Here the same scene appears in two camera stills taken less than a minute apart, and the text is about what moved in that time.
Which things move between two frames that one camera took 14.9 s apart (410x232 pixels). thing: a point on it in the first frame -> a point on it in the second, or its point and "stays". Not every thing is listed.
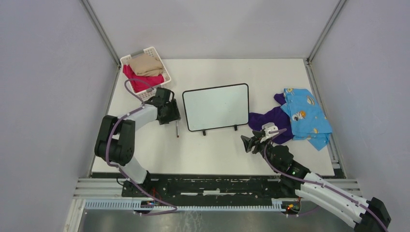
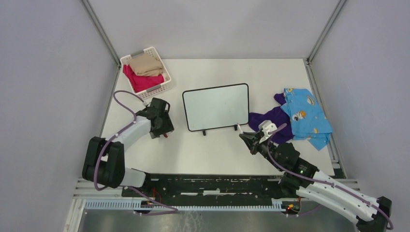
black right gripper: (248, 142) stays
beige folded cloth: (143, 65) stays
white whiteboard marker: (177, 129) -> (240, 128)
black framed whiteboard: (217, 107) stays
